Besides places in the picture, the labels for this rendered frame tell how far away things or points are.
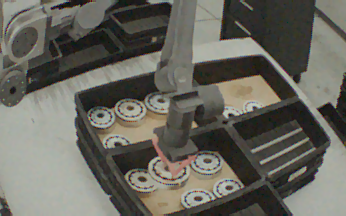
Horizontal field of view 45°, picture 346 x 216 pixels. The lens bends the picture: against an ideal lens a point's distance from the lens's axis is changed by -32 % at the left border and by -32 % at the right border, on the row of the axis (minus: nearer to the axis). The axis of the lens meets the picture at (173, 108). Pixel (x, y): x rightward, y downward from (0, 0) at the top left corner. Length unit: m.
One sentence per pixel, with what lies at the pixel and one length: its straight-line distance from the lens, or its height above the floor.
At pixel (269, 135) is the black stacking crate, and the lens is 1.93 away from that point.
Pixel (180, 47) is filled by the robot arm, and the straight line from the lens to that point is 1.28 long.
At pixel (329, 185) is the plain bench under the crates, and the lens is 2.02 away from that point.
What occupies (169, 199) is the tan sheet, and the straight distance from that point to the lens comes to 1.63.
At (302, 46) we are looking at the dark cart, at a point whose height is 0.39.
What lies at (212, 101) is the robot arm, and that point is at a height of 1.25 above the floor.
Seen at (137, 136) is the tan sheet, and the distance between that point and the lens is 1.83.
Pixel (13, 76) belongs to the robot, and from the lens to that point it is 1.49.
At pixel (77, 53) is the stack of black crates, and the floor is 0.38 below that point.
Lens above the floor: 2.04
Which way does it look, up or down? 39 degrees down
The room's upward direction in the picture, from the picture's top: 9 degrees clockwise
